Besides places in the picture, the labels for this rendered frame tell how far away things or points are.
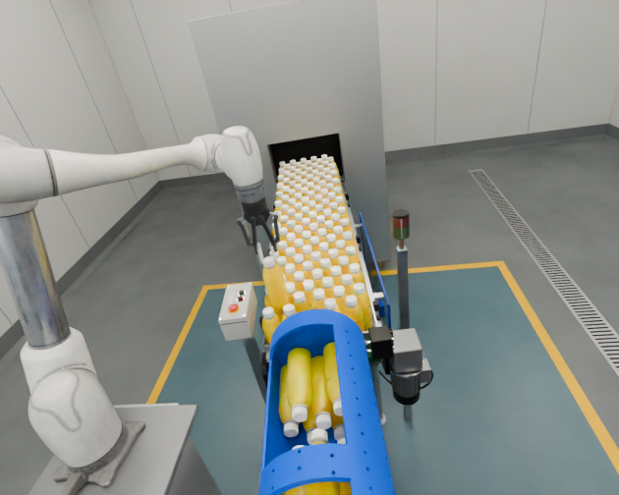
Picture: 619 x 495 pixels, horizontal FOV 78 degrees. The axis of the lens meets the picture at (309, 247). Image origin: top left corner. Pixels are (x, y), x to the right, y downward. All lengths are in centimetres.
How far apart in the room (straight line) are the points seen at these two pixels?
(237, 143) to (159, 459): 87
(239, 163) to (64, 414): 75
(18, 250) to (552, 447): 230
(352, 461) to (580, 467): 165
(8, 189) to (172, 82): 476
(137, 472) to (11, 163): 80
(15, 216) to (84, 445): 58
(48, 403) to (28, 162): 55
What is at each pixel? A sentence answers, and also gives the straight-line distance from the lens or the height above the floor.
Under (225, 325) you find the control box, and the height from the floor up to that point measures 107.
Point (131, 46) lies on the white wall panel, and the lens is 575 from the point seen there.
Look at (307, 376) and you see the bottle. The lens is 109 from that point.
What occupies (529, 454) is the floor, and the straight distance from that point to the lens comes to 234.
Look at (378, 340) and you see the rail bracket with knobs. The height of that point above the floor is 100.
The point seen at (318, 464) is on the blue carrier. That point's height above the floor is 123.
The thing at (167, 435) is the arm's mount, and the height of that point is 102.
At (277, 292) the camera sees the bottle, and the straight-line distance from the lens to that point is 134.
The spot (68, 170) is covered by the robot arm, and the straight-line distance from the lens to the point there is 96.
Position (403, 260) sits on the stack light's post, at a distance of 157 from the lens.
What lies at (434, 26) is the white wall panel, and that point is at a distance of 523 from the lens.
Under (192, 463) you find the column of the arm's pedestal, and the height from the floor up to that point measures 77.
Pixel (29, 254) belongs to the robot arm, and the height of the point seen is 156.
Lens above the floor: 196
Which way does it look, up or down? 32 degrees down
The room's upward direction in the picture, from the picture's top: 11 degrees counter-clockwise
